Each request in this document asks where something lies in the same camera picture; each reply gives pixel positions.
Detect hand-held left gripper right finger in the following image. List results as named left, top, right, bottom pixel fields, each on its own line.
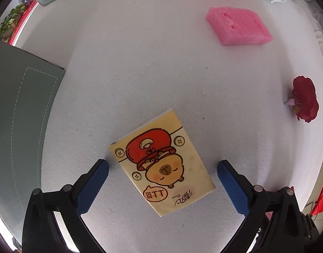
left=217, top=160, right=308, bottom=253

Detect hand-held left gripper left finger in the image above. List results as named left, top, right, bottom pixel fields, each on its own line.
left=22, top=159, right=110, bottom=253

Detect yellow cartoon tissue packet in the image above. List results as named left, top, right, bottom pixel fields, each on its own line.
left=110, top=109, right=217, bottom=218

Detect grey-green stitched mat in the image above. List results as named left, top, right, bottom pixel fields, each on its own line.
left=0, top=38, right=66, bottom=239

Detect red fabric flower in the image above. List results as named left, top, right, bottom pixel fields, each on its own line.
left=284, top=75, right=320, bottom=123

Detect large pink sponge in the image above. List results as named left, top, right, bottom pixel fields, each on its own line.
left=206, top=7, right=273, bottom=46

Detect white counter with red top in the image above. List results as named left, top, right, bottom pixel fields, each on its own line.
left=7, top=0, right=38, bottom=46

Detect green potted plants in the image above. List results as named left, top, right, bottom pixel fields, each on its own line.
left=0, top=4, right=28, bottom=42

